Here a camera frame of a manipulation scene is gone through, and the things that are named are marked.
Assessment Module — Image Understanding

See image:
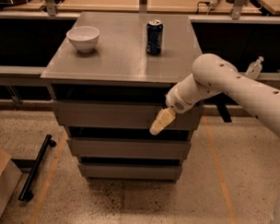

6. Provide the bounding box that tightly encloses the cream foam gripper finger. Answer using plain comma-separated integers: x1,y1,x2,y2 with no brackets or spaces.
149,108,176,136

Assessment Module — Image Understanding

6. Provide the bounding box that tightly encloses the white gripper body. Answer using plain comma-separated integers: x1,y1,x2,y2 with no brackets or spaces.
165,85,193,113

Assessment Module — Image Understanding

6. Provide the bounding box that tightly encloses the grey top drawer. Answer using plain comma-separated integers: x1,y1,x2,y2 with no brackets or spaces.
50,98,204,132

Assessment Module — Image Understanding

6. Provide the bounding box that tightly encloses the grey drawer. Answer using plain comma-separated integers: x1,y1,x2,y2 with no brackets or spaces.
50,98,204,132
78,163,182,181
67,137,192,159

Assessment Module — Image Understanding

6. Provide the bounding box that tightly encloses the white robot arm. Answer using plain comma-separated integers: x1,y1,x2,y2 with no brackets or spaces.
149,53,280,137

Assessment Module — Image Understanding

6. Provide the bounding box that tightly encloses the grey drawer cabinet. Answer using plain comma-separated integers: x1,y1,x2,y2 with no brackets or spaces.
36,10,217,185

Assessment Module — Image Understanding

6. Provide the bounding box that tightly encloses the grey middle drawer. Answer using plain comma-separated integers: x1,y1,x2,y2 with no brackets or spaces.
67,137,192,159

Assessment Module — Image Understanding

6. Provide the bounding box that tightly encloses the grey bottom drawer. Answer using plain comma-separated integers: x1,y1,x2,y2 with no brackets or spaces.
78,163,182,181

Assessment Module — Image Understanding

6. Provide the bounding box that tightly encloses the blue soda can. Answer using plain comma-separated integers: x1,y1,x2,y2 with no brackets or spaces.
146,19,163,55

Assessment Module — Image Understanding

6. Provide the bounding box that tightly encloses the clear sanitizer bottle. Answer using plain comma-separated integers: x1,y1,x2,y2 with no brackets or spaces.
245,56,263,79

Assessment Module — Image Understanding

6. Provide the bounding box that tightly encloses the white ceramic bowl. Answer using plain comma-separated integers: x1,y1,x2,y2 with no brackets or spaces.
66,26,99,53

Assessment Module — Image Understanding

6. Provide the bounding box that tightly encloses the cardboard box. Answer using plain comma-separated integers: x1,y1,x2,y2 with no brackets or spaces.
0,147,22,218

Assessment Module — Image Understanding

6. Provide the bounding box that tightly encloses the black cable with plug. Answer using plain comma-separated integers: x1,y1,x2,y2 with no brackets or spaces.
196,0,220,15

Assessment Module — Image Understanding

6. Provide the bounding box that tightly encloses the grey metal rail frame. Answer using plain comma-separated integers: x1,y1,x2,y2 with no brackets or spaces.
0,11,280,79

